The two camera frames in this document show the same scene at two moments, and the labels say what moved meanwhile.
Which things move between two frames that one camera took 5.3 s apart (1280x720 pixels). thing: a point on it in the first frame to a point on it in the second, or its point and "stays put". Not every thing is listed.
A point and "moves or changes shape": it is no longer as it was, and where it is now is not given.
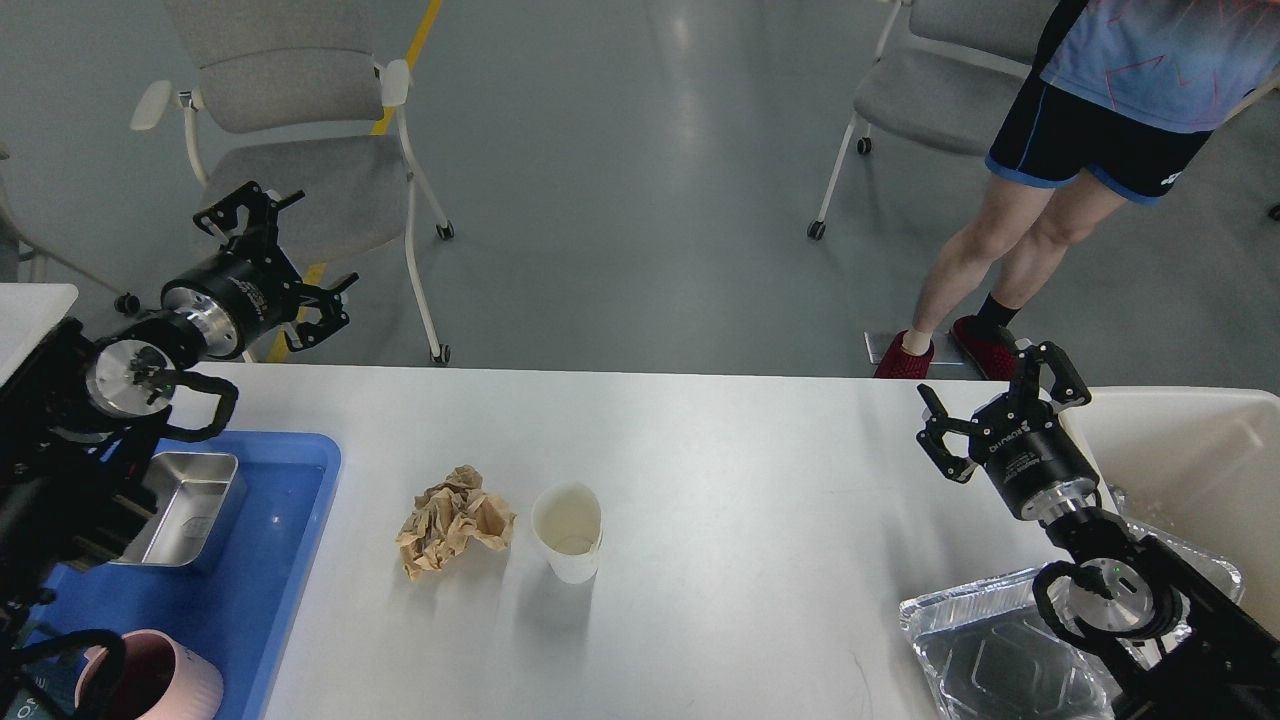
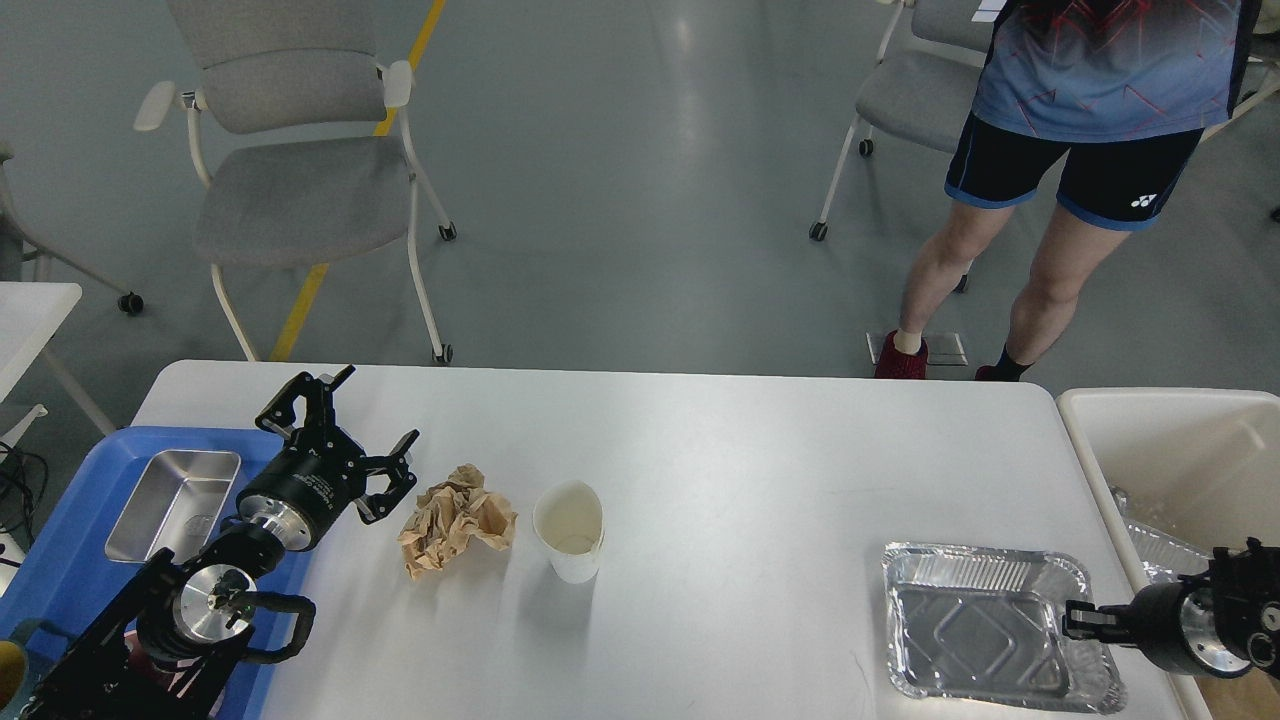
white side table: (29, 312) stays put
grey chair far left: (12, 246) stays put
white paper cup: (567, 522) stays put
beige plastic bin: (1205, 461) stays put
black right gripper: (1035, 464) to (1176, 631)
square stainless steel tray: (189, 488) stays put
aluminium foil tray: (989, 656) moves or changes shape
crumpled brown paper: (448, 517) stays put
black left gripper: (250, 285) to (321, 472)
